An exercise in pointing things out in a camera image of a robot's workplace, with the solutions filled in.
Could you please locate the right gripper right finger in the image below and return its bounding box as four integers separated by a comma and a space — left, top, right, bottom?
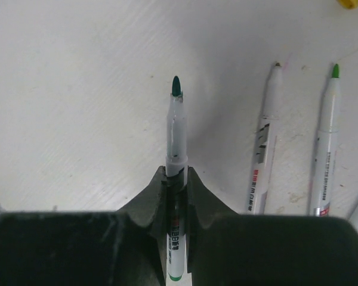
186, 168, 358, 285

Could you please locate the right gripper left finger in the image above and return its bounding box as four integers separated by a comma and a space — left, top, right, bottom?
0, 167, 166, 285

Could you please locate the dark red capped marker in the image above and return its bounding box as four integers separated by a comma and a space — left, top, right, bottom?
165, 76, 188, 282

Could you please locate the yellow green capped marker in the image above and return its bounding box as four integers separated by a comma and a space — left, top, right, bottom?
246, 63, 283, 215

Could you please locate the dark green capped marker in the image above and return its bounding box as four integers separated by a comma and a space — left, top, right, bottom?
310, 63, 342, 217

